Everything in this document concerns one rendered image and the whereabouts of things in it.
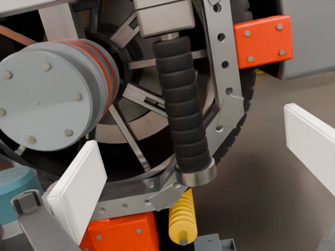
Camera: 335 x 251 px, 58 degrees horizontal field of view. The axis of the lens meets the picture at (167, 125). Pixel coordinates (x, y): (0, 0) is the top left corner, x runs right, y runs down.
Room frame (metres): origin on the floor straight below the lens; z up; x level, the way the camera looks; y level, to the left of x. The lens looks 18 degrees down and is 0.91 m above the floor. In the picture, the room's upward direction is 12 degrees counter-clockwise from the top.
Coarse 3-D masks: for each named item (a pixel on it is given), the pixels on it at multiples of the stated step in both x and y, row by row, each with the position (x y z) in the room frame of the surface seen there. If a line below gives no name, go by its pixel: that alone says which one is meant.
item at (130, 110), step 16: (112, 0) 0.76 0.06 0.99; (128, 0) 0.76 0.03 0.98; (80, 16) 0.77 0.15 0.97; (112, 16) 0.76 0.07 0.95; (128, 16) 0.76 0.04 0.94; (112, 32) 0.76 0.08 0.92; (112, 48) 0.72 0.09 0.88; (128, 48) 0.72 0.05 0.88; (144, 48) 0.76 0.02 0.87; (144, 80) 0.76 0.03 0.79; (128, 112) 0.76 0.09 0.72; (144, 112) 0.76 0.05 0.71
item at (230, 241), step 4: (220, 240) 0.87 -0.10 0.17; (224, 240) 0.87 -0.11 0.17; (228, 240) 0.87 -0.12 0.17; (232, 240) 0.86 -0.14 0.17; (220, 244) 0.87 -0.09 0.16; (224, 244) 0.87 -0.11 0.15; (228, 244) 0.87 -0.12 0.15; (232, 244) 0.86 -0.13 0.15; (224, 248) 0.86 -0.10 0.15; (228, 248) 0.85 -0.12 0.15; (232, 248) 0.85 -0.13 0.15
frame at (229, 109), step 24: (216, 0) 0.49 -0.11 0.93; (216, 24) 0.49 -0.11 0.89; (216, 48) 0.49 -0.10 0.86; (216, 72) 0.49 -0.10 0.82; (216, 96) 0.54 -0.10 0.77; (240, 96) 0.49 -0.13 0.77; (216, 120) 0.49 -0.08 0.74; (216, 144) 0.49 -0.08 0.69; (0, 168) 0.54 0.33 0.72; (168, 168) 0.54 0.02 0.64; (120, 192) 0.55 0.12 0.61; (144, 192) 0.51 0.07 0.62; (168, 192) 0.50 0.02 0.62; (96, 216) 0.51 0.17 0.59; (120, 216) 0.51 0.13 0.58
